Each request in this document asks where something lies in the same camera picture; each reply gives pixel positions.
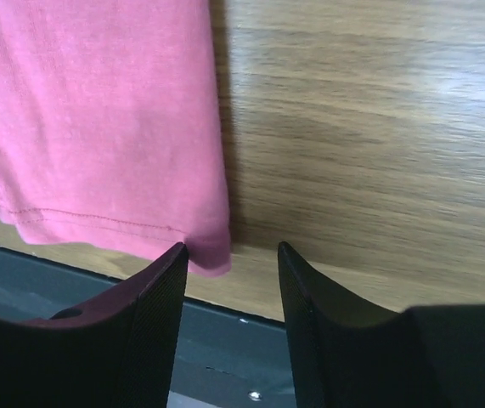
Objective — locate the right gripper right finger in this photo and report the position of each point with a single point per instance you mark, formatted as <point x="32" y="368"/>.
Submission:
<point x="346" y="351"/>

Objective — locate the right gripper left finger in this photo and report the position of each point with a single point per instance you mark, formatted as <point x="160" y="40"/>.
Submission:
<point x="116" y="349"/>

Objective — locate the red t shirt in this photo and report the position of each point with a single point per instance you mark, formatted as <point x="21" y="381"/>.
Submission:
<point x="109" y="128"/>

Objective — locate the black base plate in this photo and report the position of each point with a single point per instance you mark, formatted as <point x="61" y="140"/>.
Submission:
<point x="223" y="358"/>

